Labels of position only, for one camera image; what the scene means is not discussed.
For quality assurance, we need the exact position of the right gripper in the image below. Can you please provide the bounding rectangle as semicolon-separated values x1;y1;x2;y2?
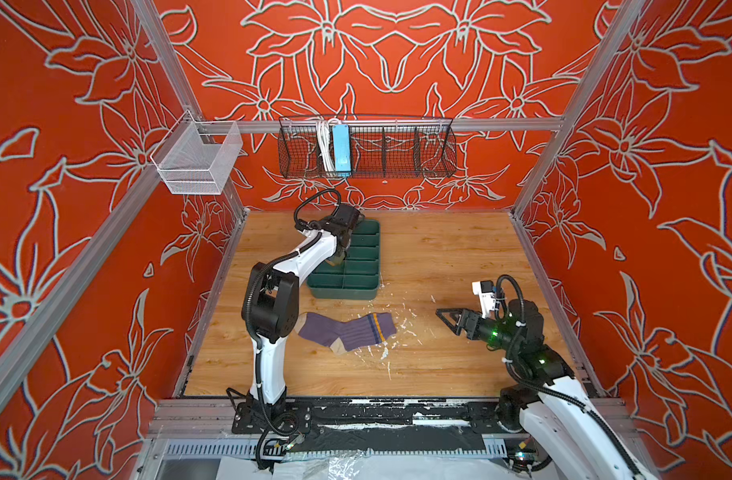
438;309;527;357

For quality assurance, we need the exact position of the green divided tray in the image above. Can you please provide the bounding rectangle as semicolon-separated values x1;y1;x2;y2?
306;219;381;301

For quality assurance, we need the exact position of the purple sock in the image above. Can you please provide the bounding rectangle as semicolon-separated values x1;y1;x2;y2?
294;312;397;355

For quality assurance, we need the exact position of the green striped sock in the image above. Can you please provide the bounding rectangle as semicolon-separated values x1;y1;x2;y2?
325;255;345;267

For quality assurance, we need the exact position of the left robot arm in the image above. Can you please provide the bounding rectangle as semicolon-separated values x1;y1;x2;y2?
241;204;362;407

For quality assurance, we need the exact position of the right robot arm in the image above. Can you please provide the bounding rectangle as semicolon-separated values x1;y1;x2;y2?
436;300;656;479

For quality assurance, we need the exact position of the light blue box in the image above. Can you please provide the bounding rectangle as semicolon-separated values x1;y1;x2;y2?
331;123;352;177

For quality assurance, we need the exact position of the clear plastic bin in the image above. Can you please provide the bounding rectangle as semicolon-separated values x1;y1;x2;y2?
151;112;243;195

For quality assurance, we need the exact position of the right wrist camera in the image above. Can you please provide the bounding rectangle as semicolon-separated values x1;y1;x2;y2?
472;280;500;317

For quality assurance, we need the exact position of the black wire basket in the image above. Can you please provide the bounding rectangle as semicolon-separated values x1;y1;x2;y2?
278;114;458;179

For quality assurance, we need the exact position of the white cable bundle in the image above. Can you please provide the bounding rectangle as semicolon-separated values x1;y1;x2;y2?
316;119;335;175

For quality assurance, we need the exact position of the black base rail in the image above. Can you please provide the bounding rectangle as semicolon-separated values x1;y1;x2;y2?
228;389;527;460

